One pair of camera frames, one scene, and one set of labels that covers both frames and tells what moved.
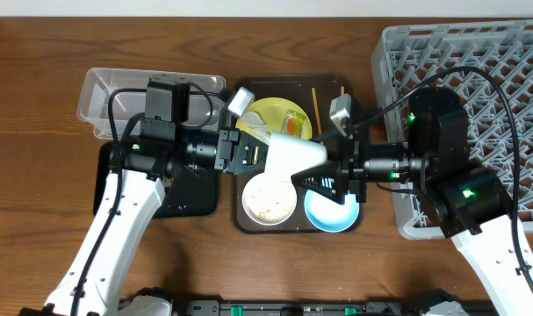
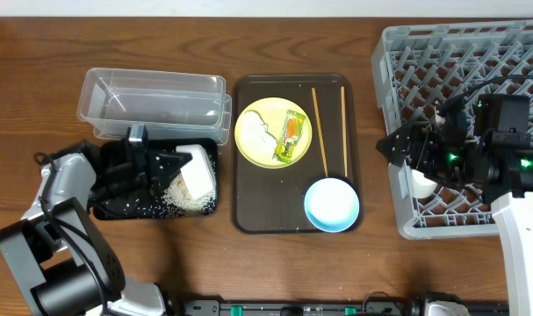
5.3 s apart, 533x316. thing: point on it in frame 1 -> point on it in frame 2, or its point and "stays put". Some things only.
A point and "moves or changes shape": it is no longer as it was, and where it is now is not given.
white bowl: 270,198 -> 198,171
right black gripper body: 356,166 -> 434,158
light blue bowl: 331,216 stays put
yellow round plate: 274,111 stays put
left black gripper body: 225,149 -> 147,167
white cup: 289,154 moves or changes shape
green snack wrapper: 293,123 stays put
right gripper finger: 325,178 -> 397,146
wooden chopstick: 317,113 stays put
